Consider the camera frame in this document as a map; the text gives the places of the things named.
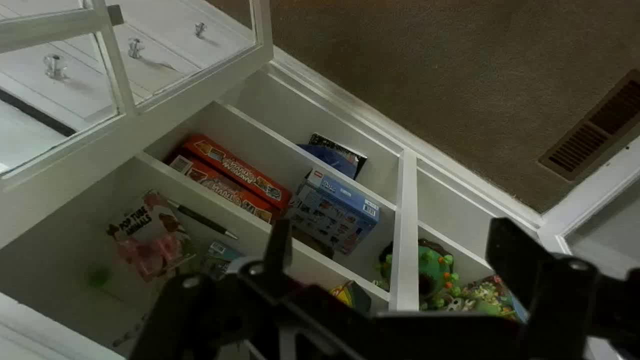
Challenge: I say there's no dark blue flat box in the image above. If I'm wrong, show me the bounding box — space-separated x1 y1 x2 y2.
303 135 367 180

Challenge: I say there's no white glass cabinet door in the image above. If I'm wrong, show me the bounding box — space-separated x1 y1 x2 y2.
0 0 262 174

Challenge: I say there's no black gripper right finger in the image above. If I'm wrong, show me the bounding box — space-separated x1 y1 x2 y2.
379 219 640 360

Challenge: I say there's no pink toy package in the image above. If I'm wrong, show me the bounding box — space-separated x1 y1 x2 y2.
106 193 197 281

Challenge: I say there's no orange game box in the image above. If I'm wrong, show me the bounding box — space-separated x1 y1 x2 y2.
183 133 290 211

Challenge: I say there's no brown floor vent grille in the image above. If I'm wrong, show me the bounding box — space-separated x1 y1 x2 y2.
541 71 640 182

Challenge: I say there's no colourful toy pile package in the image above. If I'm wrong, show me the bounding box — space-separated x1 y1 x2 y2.
447 277 525 323

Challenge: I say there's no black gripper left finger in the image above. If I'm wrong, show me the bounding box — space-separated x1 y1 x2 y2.
130 217 376 360

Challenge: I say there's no blue puzzle box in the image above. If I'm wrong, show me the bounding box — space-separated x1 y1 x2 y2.
287 168 380 257

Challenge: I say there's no green frog toy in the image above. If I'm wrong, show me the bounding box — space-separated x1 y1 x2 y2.
379 239 461 312

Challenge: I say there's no white wooden shelf cabinet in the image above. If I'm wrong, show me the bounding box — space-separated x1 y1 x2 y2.
3 47 638 360

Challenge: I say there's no red game box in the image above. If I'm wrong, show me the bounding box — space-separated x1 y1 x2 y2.
171 155 275 222

